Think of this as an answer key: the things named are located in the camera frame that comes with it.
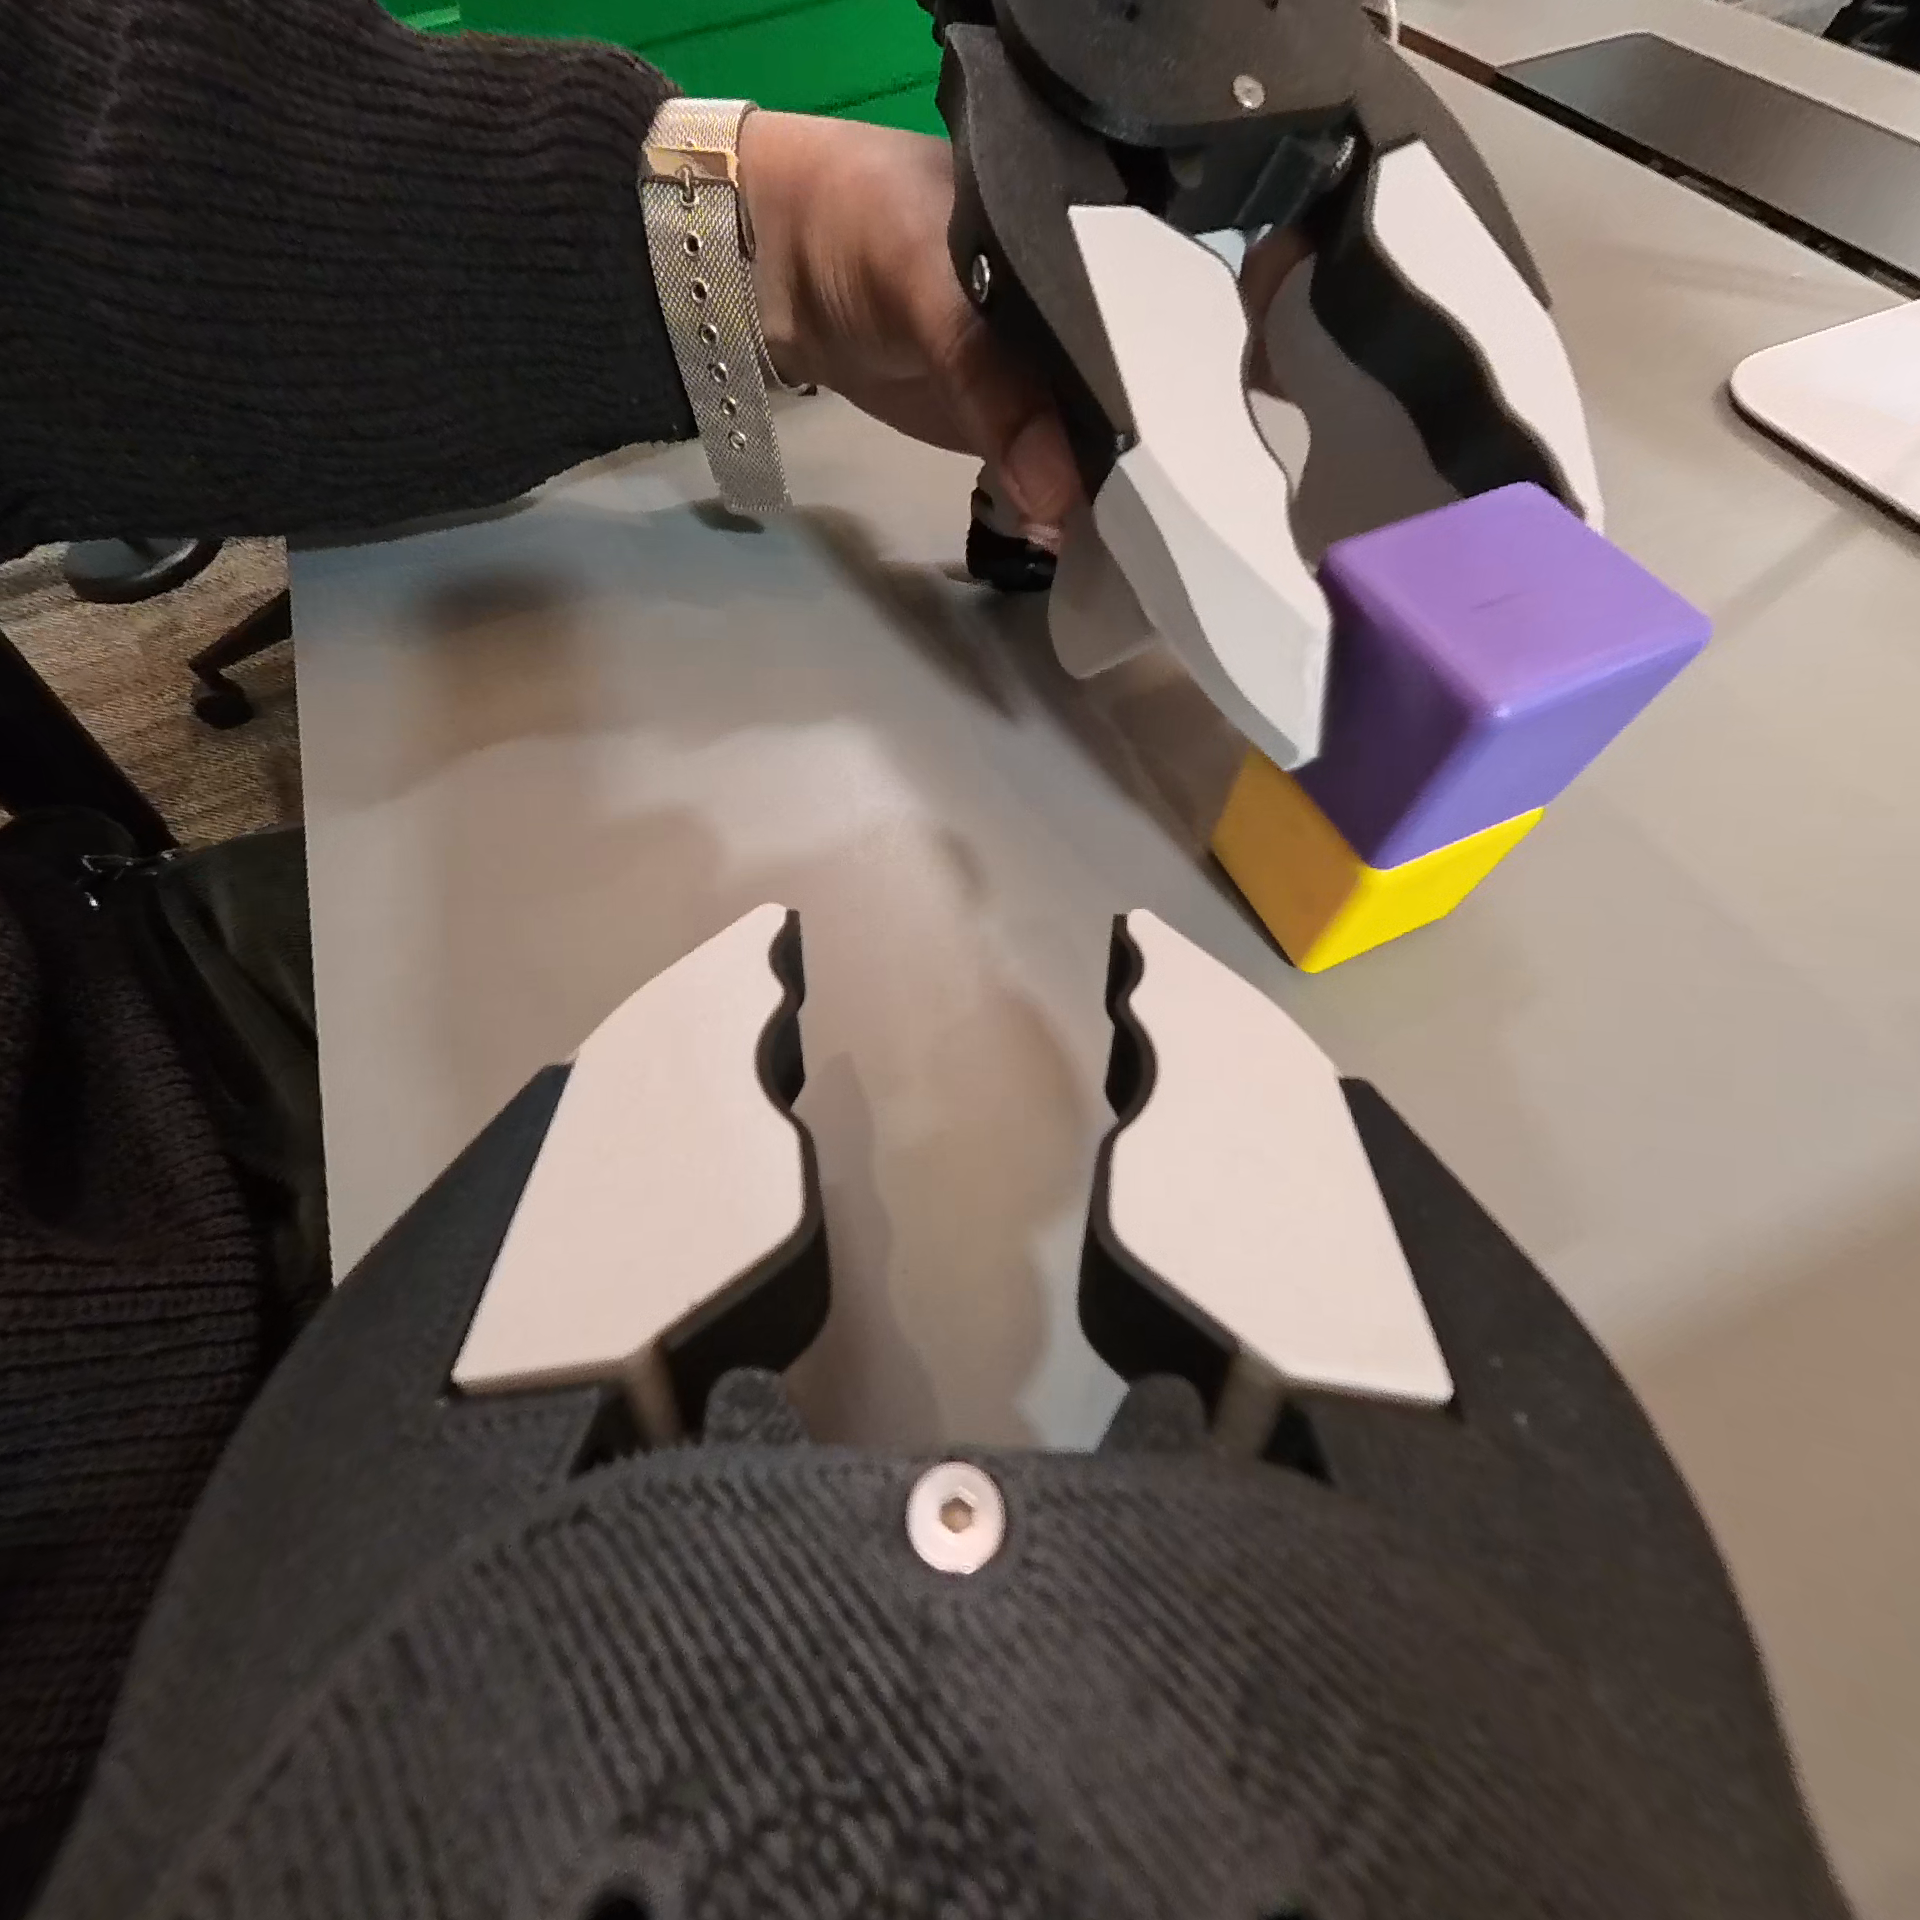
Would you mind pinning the grey desk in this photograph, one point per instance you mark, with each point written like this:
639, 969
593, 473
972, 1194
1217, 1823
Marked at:
1652, 1126

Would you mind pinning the green plastic bin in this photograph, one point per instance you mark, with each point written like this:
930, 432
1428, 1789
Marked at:
751, 53

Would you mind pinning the purple cube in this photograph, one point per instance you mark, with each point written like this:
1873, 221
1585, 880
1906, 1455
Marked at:
1484, 675

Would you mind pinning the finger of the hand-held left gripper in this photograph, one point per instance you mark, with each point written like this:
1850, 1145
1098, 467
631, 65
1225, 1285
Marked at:
1186, 390
1478, 299

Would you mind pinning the yellow cube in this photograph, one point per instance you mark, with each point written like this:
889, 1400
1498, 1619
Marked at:
1350, 902

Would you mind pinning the person's left forearm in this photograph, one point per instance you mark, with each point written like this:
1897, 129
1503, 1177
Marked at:
301, 255

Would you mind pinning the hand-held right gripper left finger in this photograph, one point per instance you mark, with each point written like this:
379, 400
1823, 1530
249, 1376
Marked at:
645, 1200

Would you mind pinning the black swivel chair base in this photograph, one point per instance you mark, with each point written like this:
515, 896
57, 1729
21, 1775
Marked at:
226, 662

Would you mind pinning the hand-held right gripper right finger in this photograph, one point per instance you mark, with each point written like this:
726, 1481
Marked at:
1260, 1200

